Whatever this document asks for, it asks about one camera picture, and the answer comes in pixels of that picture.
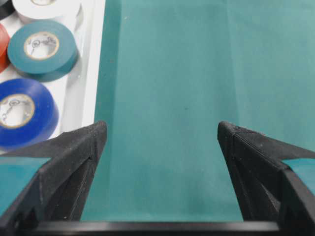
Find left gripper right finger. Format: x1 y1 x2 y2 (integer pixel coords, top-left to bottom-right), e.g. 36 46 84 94
217 121 315 234

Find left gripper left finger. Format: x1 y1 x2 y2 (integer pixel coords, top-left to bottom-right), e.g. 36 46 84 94
0 121 107 234

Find blue tape roll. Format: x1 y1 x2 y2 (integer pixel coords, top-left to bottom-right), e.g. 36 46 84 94
0 78 59 151

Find teal tape roll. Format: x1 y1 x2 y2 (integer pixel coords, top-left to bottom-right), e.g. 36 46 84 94
7 20 78 82

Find red tape roll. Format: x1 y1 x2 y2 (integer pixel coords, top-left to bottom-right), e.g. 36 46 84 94
0 24 10 73

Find white tape roll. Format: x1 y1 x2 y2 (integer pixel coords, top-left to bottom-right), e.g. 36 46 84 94
12 0 81 24

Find black tape roll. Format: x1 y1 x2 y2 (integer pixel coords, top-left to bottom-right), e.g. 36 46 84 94
0 0 15 20

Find white plastic tray case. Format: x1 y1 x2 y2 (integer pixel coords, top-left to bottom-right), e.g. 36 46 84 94
0 0 105 138

